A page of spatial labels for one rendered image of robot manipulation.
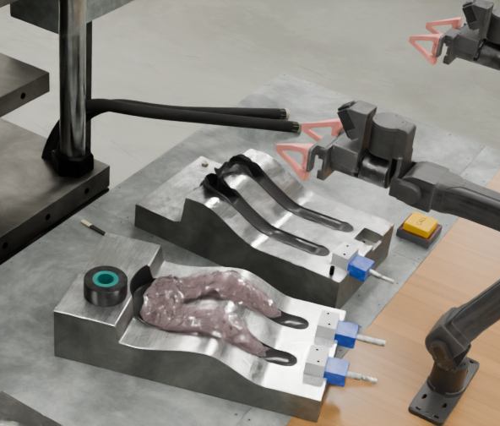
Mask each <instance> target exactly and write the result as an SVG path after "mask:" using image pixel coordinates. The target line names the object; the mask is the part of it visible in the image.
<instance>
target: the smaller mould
mask: <svg viewBox="0 0 500 426"><path fill-rule="evenodd" d="M0 426H63V425H61V424H60V423H58V422H56V421H54V420H52V419H51V418H49V417H47V416H45V415H44V414H42V413H40V412H38V411H36V410H35V409H33V408H32V407H29V406H27V405H26V404H24V403H23V402H21V401H19V400H17V399H15V398H14V397H12V396H10V395H9V394H7V393H5V392H3V391H0Z"/></svg>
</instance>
